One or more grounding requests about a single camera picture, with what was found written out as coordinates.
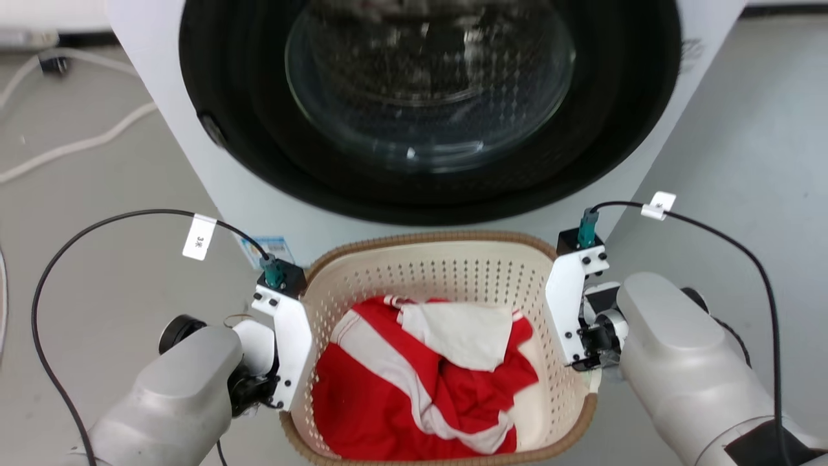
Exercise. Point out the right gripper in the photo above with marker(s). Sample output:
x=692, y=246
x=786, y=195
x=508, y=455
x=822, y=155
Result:
x=605, y=323

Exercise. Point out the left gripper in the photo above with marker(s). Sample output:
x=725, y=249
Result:
x=253, y=349

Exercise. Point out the beige perforated laundry basket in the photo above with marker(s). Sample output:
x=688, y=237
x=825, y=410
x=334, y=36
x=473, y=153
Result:
x=453, y=272

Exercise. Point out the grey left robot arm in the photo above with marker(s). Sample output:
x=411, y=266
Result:
x=181, y=395

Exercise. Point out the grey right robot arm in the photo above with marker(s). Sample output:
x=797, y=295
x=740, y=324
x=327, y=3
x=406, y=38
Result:
x=679, y=362

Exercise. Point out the blue energy label sticker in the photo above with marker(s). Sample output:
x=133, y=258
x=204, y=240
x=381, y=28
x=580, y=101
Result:
x=278, y=246

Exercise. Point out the red and white garment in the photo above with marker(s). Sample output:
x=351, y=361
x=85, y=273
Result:
x=381, y=401

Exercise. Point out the white washing machine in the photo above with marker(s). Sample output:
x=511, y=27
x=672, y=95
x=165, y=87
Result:
x=259, y=194

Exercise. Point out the black round glass door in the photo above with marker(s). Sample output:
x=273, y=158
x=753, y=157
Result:
x=259, y=116

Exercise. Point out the black floor plug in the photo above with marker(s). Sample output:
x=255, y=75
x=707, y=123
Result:
x=54, y=65

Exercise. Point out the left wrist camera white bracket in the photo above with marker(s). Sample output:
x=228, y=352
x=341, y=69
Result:
x=294, y=336

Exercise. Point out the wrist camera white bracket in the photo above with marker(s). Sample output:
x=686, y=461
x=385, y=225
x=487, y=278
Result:
x=294, y=336
x=566, y=304

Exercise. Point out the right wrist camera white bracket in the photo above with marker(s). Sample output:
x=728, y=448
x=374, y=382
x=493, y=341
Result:
x=566, y=304

